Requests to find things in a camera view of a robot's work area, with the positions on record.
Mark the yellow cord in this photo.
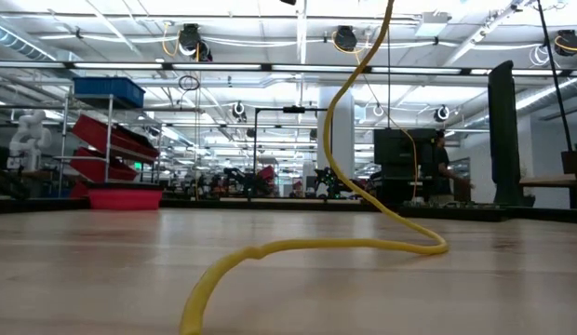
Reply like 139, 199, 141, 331
179, 0, 450, 335

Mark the white pillar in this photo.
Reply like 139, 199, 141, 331
316, 86, 356, 196

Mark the black monitor cabinet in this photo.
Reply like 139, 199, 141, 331
373, 127, 438, 204

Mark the thin black vertical pole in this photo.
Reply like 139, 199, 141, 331
386, 18, 392, 130

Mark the long light bar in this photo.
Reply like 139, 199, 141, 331
0, 60, 577, 78

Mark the person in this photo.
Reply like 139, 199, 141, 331
430, 130, 476, 206

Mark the red plastic bin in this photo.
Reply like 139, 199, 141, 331
87, 181, 164, 211

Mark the metal shelf rack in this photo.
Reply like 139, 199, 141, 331
55, 92, 162, 199

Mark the red shelf bin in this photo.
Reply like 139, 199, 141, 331
72, 114, 160, 164
69, 147, 140, 182

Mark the blue plastic crate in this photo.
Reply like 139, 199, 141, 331
73, 76, 146, 109

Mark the tall black panel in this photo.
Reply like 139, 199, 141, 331
487, 60, 525, 207

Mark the wooden top bench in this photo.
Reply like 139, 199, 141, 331
518, 149, 577, 209

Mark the thin black slanted pole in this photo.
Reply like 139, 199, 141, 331
535, 0, 576, 154

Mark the black gantry frame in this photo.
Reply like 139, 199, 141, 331
253, 105, 335, 201

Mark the yellow hanging cable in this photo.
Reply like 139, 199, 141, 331
331, 30, 419, 201

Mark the hanging black cable loop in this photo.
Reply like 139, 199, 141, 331
177, 74, 202, 92

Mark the ceiling cord reel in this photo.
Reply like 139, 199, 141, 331
552, 29, 577, 58
178, 22, 214, 62
332, 25, 359, 53

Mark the black aluminium table frame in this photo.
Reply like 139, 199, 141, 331
0, 197, 577, 223

